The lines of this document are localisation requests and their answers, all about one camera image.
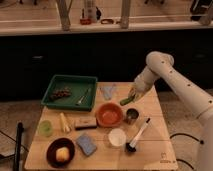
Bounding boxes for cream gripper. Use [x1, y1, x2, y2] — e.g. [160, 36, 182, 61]
[128, 85, 144, 102]

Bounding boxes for green pepper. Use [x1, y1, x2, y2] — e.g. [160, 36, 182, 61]
[120, 96, 134, 106]

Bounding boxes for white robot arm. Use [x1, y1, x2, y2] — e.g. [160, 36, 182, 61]
[129, 51, 213, 171]

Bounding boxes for metal cup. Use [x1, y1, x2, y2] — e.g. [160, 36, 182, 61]
[125, 108, 139, 125]

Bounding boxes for green translucent cup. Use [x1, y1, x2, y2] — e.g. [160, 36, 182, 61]
[38, 120, 53, 137]

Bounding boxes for orange bowl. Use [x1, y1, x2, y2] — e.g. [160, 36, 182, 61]
[95, 103, 124, 127]

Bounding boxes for metal fork in tray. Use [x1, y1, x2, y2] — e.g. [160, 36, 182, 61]
[76, 88, 91, 105]

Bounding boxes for black and white brush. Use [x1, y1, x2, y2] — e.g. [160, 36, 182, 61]
[126, 118, 150, 153]

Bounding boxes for wooden block eraser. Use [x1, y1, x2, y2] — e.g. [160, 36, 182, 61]
[74, 117, 97, 130]

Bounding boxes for dark grape bunch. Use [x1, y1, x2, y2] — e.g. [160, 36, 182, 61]
[49, 88, 71, 101]

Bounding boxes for green plastic tray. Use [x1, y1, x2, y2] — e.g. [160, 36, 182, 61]
[41, 75, 97, 111]

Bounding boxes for blue sponge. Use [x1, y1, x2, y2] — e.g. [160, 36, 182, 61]
[76, 133, 97, 156]

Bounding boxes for red object on shelf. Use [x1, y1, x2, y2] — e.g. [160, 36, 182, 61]
[80, 18, 92, 25]

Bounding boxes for yellow round fruit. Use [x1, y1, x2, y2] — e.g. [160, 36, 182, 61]
[56, 147, 69, 162]

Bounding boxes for dark red bowl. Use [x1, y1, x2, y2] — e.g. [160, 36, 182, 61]
[46, 138, 75, 168]

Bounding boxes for black pole left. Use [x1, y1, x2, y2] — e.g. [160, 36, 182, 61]
[13, 122, 24, 171]

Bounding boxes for black cable right floor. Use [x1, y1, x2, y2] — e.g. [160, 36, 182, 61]
[169, 132, 205, 171]

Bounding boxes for orange ring on shelf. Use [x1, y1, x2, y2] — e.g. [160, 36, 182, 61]
[100, 18, 115, 25]

